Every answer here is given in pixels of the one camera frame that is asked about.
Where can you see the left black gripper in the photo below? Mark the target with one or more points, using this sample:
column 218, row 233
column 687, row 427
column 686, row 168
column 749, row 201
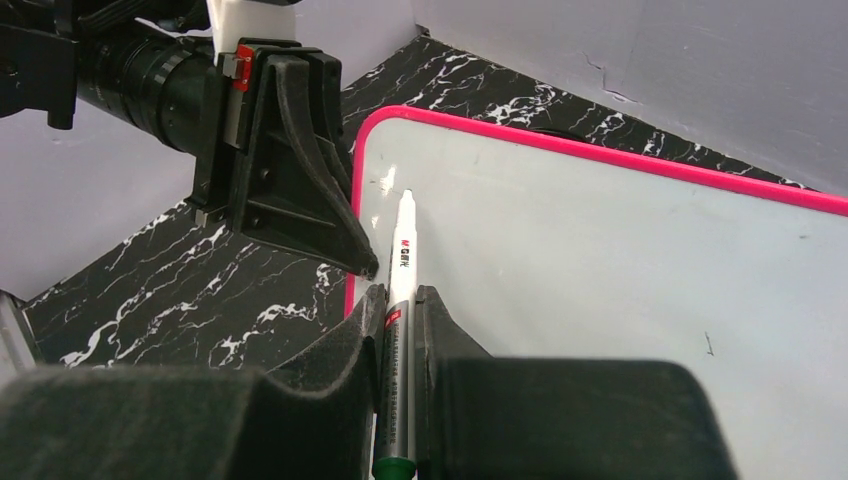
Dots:
column 273, row 165

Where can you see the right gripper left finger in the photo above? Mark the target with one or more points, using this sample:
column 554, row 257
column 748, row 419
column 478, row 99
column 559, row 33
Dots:
column 310, row 418

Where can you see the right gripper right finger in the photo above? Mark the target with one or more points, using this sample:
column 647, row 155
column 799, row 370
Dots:
column 486, row 417

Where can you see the white green whiteboard marker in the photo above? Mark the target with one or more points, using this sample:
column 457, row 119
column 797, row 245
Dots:
column 394, row 448

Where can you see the pink framed whiteboard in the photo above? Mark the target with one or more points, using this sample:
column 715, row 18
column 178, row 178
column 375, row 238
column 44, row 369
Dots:
column 547, row 247

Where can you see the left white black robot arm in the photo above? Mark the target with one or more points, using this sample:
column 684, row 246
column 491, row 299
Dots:
column 143, row 62

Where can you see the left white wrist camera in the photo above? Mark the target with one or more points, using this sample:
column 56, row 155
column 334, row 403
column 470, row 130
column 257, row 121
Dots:
column 233, row 20

